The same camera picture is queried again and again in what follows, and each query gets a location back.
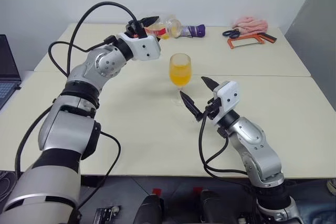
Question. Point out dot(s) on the dark laptop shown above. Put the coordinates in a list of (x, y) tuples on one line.
[(6, 61)]

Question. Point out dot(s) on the folded silver purple umbrella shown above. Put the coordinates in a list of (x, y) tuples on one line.
[(195, 31)]

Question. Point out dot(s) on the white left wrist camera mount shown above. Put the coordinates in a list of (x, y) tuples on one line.
[(141, 48)]

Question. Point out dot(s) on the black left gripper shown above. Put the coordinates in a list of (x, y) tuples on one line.
[(131, 28)]

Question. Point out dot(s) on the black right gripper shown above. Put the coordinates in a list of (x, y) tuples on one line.
[(213, 110)]

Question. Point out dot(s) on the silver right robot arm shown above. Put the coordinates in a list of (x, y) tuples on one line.
[(260, 153)]

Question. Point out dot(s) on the clear bottle with orange drink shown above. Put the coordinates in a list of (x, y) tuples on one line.
[(174, 28)]

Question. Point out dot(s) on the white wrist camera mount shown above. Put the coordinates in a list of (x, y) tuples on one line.
[(141, 48), (228, 93)]

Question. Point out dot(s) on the dark rounded shape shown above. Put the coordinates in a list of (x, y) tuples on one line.
[(211, 207), (151, 209)]

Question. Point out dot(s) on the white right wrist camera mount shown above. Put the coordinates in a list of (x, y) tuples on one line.
[(228, 93)]

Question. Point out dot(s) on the clear wine glass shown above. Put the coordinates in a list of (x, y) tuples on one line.
[(180, 70)]

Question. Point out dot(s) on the orange hacksaw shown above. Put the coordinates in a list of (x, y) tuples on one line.
[(231, 43)]

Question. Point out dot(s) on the blue denim cloth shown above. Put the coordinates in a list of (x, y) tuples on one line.
[(317, 213)]

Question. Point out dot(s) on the red floor marker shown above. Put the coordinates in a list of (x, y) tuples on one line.
[(156, 191), (197, 191)]

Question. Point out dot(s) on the pink towel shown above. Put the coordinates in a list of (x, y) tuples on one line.
[(252, 24)]

